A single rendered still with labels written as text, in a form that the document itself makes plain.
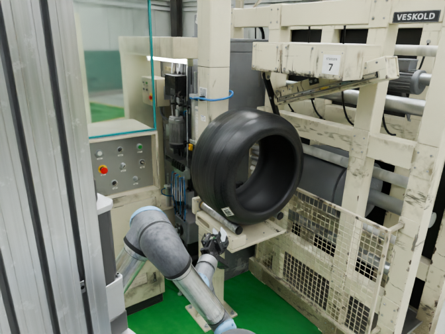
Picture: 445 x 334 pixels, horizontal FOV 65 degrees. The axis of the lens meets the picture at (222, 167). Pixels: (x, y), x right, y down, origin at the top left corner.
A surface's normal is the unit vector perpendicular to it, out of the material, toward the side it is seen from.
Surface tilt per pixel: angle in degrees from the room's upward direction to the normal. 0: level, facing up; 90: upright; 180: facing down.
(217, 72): 90
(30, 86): 90
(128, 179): 90
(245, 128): 50
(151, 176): 90
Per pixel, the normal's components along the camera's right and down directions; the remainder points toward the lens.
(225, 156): -0.14, -0.02
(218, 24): 0.57, 0.29
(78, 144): 0.80, 0.22
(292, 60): -0.82, 0.18
